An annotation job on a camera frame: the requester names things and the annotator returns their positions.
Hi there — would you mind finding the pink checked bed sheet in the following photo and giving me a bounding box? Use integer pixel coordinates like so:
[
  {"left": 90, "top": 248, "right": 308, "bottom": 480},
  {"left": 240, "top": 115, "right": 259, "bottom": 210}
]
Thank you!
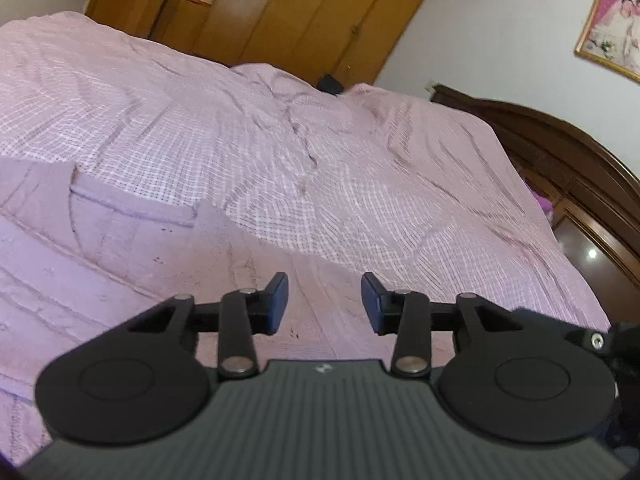
[{"left": 0, "top": 10, "right": 614, "bottom": 333}]

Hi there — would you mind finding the wooden wardrobe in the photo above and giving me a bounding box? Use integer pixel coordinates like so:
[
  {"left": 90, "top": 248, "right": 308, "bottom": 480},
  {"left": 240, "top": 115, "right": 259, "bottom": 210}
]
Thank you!
[{"left": 85, "top": 0, "right": 451, "bottom": 92}]

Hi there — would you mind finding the gold framed wall photo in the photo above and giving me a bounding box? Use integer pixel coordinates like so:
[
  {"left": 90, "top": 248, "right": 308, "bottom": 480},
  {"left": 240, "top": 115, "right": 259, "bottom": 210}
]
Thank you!
[{"left": 573, "top": 0, "right": 640, "bottom": 85}]

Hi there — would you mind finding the pink knit sweater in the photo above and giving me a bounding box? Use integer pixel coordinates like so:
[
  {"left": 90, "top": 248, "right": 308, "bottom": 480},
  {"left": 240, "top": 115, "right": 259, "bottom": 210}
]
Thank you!
[{"left": 0, "top": 156, "right": 453, "bottom": 466}]

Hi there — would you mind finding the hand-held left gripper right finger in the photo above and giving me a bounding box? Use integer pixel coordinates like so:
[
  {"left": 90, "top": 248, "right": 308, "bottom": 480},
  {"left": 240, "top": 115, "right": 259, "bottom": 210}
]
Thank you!
[{"left": 360, "top": 272, "right": 524, "bottom": 379}]

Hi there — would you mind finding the dark wooden headboard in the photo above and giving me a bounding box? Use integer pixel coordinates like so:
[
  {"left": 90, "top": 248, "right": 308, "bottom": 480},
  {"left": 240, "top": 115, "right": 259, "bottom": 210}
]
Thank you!
[{"left": 431, "top": 84, "right": 640, "bottom": 332}]

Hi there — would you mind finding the purple cloth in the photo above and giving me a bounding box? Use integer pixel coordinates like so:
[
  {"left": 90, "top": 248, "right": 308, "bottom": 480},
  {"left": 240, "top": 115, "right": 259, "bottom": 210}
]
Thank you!
[{"left": 531, "top": 189, "right": 557, "bottom": 221}]

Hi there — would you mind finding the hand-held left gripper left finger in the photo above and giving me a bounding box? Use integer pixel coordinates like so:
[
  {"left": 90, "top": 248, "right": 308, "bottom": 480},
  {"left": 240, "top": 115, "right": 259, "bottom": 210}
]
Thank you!
[{"left": 127, "top": 272, "right": 290, "bottom": 380}]

